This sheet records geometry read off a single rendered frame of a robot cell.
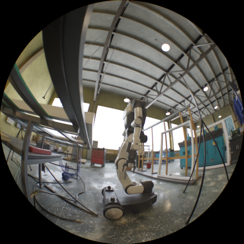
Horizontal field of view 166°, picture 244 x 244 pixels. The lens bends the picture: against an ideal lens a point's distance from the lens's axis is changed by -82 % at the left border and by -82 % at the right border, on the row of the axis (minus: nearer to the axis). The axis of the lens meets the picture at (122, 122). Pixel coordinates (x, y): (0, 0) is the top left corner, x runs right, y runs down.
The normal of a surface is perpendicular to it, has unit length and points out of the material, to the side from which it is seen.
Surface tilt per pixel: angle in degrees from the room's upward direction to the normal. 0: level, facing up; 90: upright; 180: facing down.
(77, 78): 180
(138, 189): 90
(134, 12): 180
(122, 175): 115
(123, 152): 90
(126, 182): 90
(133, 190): 90
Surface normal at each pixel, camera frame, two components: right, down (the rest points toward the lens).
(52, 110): 0.33, -0.36
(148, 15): -0.05, 0.92
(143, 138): 0.20, 0.02
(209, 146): -0.94, -0.18
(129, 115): -0.53, -0.23
